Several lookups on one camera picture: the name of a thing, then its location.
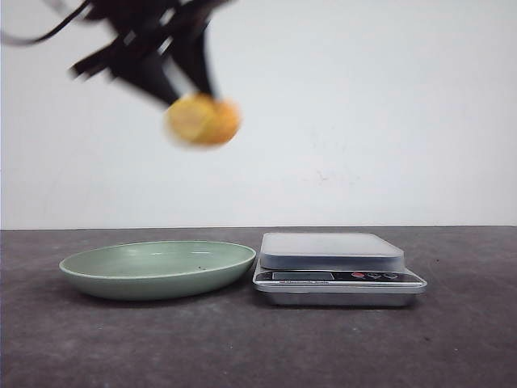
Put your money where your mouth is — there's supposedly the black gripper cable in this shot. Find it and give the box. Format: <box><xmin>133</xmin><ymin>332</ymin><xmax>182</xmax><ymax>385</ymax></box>
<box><xmin>0</xmin><ymin>0</ymin><xmax>96</xmax><ymax>45</ymax></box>

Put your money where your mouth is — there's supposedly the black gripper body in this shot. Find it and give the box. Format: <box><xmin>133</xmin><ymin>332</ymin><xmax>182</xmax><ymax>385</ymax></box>
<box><xmin>72</xmin><ymin>1</ymin><xmax>225</xmax><ymax>77</ymax></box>

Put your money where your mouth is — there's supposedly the green shallow plate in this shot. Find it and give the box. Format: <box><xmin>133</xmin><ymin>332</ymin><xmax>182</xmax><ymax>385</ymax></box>
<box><xmin>59</xmin><ymin>240</ymin><xmax>256</xmax><ymax>302</ymax></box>

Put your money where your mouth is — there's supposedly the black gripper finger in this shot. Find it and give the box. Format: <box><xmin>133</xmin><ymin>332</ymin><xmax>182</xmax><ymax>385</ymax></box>
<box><xmin>171</xmin><ymin>22</ymin><xmax>216</xmax><ymax>97</ymax></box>
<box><xmin>110</xmin><ymin>54</ymin><xmax>179</xmax><ymax>107</ymax></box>

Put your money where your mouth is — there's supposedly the yellow corn cob piece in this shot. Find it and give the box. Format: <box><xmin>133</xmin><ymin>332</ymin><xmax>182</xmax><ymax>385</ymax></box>
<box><xmin>165</xmin><ymin>94</ymin><xmax>242</xmax><ymax>147</ymax></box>

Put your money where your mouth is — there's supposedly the silver digital kitchen scale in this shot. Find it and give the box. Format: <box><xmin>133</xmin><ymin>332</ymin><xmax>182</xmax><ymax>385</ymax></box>
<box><xmin>253</xmin><ymin>232</ymin><xmax>427</xmax><ymax>307</ymax></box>

